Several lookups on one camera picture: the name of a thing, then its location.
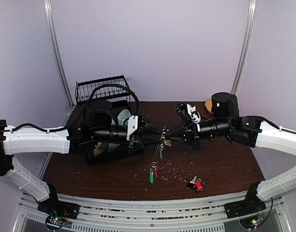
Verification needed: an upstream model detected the key bunch with red tag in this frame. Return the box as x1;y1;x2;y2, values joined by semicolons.
186;176;205;192

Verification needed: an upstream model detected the aluminium rail frame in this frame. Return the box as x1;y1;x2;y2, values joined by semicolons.
10;191;294;232

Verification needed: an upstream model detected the right aluminium corner post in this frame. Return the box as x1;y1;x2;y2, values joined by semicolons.
231;0;258;97

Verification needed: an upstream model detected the black wire dish rack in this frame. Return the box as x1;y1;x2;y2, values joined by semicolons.
75;74;131;105

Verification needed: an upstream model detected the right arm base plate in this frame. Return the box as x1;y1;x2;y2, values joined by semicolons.
224;201;266;218

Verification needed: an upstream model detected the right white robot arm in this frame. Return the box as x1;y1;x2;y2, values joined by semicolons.
164;92;296;214

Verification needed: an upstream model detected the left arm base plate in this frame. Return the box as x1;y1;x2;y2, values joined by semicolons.
37;201;80;219

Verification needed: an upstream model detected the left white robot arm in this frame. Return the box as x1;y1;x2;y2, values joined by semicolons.
0;100;161;215

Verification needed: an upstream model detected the keyring with green tag keys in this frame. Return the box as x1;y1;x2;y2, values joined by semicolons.
149;120;169;185

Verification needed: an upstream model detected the aluminium corner post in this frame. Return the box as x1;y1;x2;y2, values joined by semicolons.
231;0;258;97
44;0;74;108

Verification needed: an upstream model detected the left aluminium corner post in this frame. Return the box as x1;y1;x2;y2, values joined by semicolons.
44;0;74;108

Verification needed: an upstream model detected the round circuit board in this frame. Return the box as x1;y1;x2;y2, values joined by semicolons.
45;216;66;231
239;216;264;230

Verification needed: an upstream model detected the left round circuit board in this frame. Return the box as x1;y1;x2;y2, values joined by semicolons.
45;216;66;231

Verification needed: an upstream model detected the right round circuit board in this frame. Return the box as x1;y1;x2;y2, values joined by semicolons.
239;216;264;230

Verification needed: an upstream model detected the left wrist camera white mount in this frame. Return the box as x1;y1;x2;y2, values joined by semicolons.
126;115;151;141

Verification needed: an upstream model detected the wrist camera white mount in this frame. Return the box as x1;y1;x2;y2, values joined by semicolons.
126;115;151;141
176;102;201;132

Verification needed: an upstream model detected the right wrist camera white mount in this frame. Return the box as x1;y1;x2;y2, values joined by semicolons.
176;102;201;132

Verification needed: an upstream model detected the black tray with dishes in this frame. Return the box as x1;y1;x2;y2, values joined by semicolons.
85;100;142;165

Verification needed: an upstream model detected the yellow round plate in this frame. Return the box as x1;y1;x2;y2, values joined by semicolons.
205;99;213;114

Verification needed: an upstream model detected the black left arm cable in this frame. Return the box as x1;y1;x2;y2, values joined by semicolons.
89;84;140;119

